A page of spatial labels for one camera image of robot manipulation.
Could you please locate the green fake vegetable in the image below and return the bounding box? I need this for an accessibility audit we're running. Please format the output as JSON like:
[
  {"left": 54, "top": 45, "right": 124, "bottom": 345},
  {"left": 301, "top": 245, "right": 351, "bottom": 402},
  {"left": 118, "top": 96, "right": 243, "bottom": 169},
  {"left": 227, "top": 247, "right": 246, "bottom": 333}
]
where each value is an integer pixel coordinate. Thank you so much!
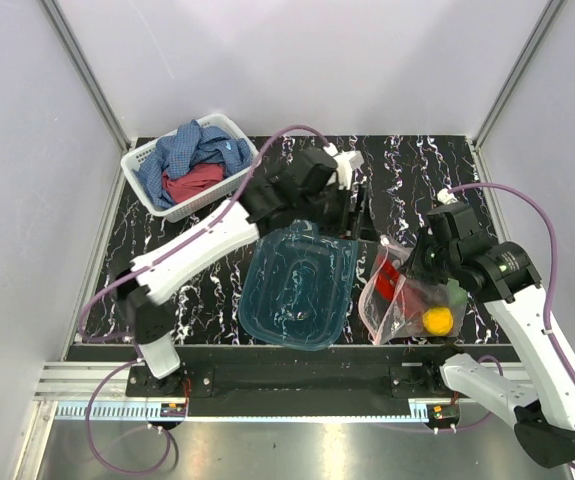
[{"left": 446, "top": 279, "right": 468, "bottom": 308}]

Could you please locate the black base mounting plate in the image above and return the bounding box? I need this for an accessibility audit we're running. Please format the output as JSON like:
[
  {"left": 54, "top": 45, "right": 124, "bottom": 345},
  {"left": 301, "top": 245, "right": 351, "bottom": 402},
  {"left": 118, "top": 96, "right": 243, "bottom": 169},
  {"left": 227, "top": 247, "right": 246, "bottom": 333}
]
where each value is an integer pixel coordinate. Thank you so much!
[{"left": 126, "top": 362, "right": 451, "bottom": 398}]

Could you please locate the clear zip top bag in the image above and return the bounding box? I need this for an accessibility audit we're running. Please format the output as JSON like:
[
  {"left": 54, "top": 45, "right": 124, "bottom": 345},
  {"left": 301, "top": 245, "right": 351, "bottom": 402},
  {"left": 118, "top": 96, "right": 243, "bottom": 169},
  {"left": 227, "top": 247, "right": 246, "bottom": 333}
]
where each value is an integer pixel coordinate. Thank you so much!
[{"left": 358, "top": 235, "right": 468, "bottom": 345}]

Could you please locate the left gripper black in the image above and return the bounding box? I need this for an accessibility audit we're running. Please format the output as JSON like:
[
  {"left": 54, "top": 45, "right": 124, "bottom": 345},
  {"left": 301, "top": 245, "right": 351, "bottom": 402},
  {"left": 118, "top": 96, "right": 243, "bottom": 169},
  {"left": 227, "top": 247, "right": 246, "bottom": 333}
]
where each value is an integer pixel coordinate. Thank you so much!
[{"left": 298, "top": 183, "right": 379, "bottom": 244}]

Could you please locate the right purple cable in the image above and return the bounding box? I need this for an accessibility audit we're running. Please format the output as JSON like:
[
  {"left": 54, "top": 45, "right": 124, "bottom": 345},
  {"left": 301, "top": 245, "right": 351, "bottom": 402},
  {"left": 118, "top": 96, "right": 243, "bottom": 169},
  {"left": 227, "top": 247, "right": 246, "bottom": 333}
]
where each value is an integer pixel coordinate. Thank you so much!
[{"left": 449, "top": 182, "right": 575, "bottom": 480}]

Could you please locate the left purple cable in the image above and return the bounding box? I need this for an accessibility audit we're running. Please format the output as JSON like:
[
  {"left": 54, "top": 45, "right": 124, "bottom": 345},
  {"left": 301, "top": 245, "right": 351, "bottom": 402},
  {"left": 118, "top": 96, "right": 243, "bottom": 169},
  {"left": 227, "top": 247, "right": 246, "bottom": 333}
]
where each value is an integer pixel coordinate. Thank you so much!
[{"left": 76, "top": 124, "right": 338, "bottom": 474}]

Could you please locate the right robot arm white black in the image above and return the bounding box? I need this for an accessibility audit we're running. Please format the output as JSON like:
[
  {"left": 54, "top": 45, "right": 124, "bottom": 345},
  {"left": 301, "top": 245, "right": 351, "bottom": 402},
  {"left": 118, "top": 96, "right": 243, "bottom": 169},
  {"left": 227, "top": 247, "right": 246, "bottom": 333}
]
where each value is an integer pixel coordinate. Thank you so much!
[{"left": 402, "top": 201, "right": 575, "bottom": 468}]

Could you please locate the white plastic basket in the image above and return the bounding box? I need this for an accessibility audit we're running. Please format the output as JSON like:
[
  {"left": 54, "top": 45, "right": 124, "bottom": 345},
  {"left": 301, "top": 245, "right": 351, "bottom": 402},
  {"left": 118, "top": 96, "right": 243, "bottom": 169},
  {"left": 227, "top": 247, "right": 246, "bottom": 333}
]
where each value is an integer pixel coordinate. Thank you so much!
[{"left": 120, "top": 113, "right": 258, "bottom": 222}]

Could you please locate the aluminium frame rail front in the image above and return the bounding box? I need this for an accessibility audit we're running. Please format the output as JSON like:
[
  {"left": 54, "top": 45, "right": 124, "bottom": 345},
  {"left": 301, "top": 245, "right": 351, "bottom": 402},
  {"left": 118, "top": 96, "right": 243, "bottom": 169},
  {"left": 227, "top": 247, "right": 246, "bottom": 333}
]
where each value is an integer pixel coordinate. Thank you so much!
[{"left": 34, "top": 362, "right": 141, "bottom": 401}]

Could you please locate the red cloth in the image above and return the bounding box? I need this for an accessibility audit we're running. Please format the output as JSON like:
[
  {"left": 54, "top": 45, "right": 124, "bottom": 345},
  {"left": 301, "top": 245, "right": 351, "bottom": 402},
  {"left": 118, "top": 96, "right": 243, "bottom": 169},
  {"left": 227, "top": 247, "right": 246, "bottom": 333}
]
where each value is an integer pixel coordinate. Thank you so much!
[{"left": 162, "top": 163, "right": 225, "bottom": 205}]

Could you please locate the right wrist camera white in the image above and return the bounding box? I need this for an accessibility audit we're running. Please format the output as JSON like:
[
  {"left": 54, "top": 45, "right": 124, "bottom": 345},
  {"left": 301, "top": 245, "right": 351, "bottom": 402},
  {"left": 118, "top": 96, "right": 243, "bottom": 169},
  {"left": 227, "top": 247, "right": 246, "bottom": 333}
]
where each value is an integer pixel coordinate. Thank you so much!
[{"left": 437, "top": 189, "right": 458, "bottom": 205}]

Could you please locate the red fake lobster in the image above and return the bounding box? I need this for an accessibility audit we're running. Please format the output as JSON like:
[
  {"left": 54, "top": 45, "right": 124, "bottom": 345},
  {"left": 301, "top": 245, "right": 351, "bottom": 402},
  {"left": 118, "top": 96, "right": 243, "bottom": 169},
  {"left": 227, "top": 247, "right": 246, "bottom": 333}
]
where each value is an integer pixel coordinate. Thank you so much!
[{"left": 374, "top": 260, "right": 406, "bottom": 302}]

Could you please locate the yellow fake fruit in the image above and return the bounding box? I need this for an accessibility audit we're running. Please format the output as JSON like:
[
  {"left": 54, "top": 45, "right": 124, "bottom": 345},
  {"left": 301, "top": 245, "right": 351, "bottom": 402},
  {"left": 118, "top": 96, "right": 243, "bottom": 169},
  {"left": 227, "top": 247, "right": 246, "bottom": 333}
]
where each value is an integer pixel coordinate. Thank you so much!
[{"left": 421, "top": 307, "right": 454, "bottom": 336}]

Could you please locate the blue plastic container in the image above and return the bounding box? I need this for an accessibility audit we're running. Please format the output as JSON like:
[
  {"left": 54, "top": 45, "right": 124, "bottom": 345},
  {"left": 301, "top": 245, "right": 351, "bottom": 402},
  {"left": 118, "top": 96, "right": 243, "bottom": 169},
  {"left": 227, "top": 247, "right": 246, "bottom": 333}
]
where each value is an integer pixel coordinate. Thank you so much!
[{"left": 238, "top": 220, "right": 358, "bottom": 351}]

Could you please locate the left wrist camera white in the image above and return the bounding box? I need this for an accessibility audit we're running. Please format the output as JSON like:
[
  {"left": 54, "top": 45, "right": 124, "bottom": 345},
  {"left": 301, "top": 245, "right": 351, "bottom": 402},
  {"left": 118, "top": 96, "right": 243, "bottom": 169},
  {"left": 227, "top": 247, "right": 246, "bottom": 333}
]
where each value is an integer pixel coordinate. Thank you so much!
[{"left": 334, "top": 150, "right": 364, "bottom": 190}]

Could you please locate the purple cable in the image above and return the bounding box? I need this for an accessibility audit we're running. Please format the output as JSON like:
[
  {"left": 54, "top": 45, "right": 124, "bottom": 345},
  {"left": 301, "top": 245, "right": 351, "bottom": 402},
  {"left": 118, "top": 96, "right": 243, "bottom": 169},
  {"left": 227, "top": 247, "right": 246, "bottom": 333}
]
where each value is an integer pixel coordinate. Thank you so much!
[
  {"left": 76, "top": 124, "right": 338, "bottom": 474},
  {"left": 449, "top": 182, "right": 575, "bottom": 480}
]

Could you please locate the blue patterned cloth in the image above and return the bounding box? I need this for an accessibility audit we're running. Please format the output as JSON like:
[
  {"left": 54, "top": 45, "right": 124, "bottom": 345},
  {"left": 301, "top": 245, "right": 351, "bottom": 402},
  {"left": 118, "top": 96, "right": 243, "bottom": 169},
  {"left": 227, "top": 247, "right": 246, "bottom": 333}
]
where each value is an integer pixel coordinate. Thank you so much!
[{"left": 134, "top": 120, "right": 253, "bottom": 210}]

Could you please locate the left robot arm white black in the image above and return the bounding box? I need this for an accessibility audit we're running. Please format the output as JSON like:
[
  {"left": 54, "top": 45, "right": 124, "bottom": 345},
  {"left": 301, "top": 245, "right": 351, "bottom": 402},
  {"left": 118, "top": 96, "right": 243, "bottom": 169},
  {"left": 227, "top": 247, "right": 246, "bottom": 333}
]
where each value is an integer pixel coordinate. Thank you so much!
[{"left": 117, "top": 145, "right": 378, "bottom": 396}]

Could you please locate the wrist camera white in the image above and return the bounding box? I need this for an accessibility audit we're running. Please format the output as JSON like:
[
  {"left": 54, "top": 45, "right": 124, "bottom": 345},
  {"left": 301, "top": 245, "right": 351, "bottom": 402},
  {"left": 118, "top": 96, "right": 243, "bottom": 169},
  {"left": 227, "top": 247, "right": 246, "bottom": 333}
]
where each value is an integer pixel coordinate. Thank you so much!
[
  {"left": 334, "top": 150, "right": 364, "bottom": 190},
  {"left": 437, "top": 189, "right": 458, "bottom": 205}
]

